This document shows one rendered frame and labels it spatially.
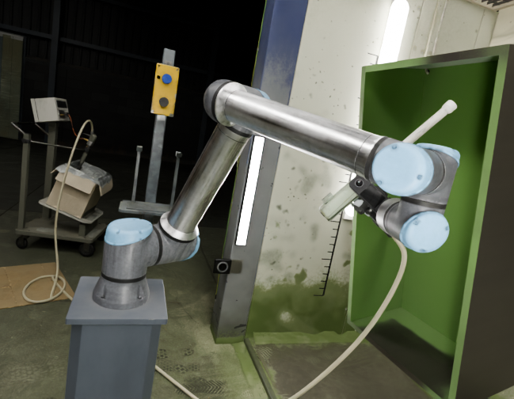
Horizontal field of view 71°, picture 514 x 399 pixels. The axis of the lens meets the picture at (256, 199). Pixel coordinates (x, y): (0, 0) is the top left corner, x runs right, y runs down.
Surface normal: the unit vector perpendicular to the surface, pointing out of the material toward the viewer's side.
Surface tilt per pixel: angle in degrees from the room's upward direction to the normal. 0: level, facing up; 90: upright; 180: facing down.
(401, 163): 91
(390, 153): 91
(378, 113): 90
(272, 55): 90
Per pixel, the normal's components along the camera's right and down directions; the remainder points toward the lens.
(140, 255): 0.73, 0.25
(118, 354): 0.29, 0.22
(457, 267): -0.92, 0.11
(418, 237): 0.06, 0.29
